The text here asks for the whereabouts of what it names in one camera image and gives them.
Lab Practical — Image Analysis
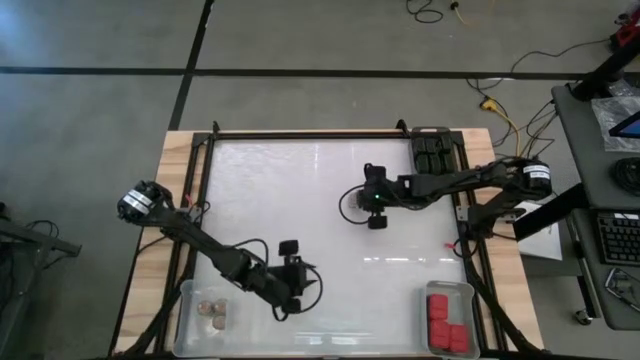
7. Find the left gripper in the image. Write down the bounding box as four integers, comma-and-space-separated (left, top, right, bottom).
266, 239, 318, 315

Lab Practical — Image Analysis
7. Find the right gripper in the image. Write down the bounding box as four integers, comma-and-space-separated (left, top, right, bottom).
363, 162, 401, 231

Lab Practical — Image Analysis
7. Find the dark grey plastic bin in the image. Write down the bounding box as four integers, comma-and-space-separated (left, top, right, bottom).
409, 126, 459, 176

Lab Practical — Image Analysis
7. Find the translucent plastic bin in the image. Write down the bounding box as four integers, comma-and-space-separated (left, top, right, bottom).
172, 278, 239, 359

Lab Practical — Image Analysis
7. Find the light grey plastic bin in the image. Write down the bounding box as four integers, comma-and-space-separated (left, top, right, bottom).
425, 278, 495, 358

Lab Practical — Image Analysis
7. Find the white paper sheet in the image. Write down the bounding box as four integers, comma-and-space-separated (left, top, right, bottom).
516, 202, 565, 262

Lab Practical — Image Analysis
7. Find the grey desk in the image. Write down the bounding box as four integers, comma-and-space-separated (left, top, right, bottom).
551, 83, 640, 332

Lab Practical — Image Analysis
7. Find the black keyboard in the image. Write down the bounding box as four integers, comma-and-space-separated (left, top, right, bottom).
596, 211, 640, 267

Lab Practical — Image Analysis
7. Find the clear plastic sheet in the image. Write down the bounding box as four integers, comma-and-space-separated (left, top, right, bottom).
591, 93, 640, 153

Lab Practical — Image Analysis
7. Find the blue screen tablet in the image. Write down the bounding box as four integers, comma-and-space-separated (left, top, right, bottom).
608, 110, 640, 140

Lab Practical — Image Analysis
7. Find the black pole stand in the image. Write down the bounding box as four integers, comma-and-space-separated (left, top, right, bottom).
571, 42, 640, 102

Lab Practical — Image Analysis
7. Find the black metal stand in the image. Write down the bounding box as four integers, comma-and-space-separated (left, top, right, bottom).
0, 199, 83, 359

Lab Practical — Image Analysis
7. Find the red tool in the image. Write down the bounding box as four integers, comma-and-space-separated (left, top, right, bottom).
609, 9, 640, 51

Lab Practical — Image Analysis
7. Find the black table frame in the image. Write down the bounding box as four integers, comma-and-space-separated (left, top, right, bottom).
107, 119, 546, 360

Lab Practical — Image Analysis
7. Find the yellow power plug cable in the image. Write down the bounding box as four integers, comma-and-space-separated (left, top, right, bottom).
478, 96, 524, 154

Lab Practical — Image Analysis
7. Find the black looped floor cable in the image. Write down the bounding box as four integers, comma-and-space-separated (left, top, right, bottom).
404, 0, 445, 25

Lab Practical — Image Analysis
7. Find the thin yellow floor cable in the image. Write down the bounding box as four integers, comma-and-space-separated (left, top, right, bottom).
448, 0, 496, 27

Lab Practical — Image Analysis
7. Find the long black floor cable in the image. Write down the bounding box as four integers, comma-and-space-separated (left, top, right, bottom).
464, 37, 612, 94

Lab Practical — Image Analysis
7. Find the black coiled cable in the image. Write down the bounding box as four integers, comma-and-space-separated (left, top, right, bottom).
613, 156, 640, 197

